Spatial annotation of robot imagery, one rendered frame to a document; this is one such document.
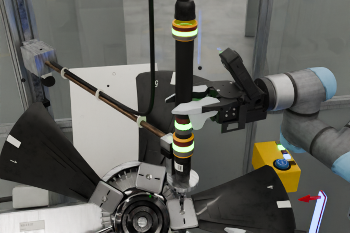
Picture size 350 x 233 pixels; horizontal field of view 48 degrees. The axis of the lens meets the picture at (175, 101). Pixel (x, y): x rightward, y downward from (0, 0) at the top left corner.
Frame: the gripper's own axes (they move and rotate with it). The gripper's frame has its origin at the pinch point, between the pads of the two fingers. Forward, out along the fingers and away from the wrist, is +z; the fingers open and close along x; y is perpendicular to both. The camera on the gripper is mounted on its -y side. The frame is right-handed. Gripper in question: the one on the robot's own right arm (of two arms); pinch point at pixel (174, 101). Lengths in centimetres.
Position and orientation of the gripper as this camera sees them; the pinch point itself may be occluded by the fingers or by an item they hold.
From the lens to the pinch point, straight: 75.7
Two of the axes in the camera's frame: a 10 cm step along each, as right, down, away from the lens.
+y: 0.1, 8.6, 5.2
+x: -3.2, -4.9, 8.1
